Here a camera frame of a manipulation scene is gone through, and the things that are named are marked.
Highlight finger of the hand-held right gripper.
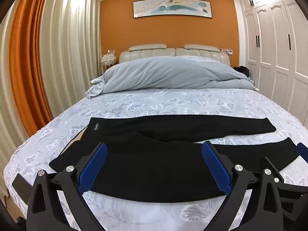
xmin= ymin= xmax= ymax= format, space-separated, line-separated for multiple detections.
xmin=261 ymin=156 xmax=308 ymax=220
xmin=296 ymin=142 xmax=308 ymax=160

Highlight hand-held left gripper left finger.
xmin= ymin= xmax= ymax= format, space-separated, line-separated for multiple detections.
xmin=28 ymin=141 xmax=108 ymax=231

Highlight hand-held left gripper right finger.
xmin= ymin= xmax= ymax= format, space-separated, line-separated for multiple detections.
xmin=201 ymin=141 xmax=282 ymax=231

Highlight black pants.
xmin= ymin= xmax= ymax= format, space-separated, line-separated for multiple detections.
xmin=49 ymin=114 xmax=300 ymax=204

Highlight smartphone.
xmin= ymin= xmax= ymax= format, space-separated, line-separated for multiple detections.
xmin=12 ymin=174 xmax=31 ymax=204

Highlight bed with butterfly print sheet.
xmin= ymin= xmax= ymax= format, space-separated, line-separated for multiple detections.
xmin=3 ymin=87 xmax=308 ymax=231

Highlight black bag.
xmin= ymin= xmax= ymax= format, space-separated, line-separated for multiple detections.
xmin=233 ymin=65 xmax=251 ymax=78

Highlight white wardrobe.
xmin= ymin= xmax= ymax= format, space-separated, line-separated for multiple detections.
xmin=240 ymin=0 xmax=308 ymax=131

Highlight grey duvet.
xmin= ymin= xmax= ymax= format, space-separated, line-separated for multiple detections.
xmin=85 ymin=55 xmax=259 ymax=99

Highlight white flower table lamp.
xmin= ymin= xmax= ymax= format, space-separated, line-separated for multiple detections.
xmin=101 ymin=54 xmax=117 ymax=74

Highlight cream curtain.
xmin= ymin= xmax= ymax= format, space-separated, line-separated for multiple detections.
xmin=38 ymin=0 xmax=101 ymax=124

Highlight orange curtain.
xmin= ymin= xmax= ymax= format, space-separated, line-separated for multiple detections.
xmin=9 ymin=0 xmax=53 ymax=126

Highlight cream padded headboard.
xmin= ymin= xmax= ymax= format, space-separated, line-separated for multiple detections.
xmin=120 ymin=44 xmax=230 ymax=67

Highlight framed wall painting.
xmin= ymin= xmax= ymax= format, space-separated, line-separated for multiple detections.
xmin=132 ymin=0 xmax=213 ymax=19

